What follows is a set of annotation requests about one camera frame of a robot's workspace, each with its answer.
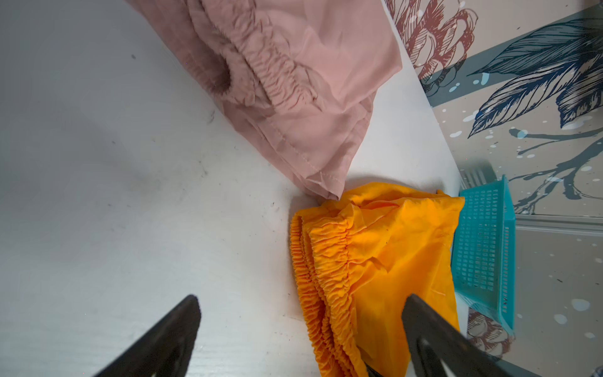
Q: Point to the orange shorts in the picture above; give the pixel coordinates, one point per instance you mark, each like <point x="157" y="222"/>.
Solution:
<point x="356" y="261"/>

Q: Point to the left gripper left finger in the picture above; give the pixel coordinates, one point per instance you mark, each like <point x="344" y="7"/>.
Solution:
<point x="166" y="348"/>

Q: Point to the teal plastic basket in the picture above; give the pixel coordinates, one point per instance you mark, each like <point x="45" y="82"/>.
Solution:
<point x="484" y="252"/>

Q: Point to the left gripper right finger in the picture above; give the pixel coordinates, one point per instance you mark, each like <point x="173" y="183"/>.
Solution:
<point x="436" y="347"/>

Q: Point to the pink shorts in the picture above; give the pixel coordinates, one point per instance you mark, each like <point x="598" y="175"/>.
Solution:
<point x="296" y="78"/>

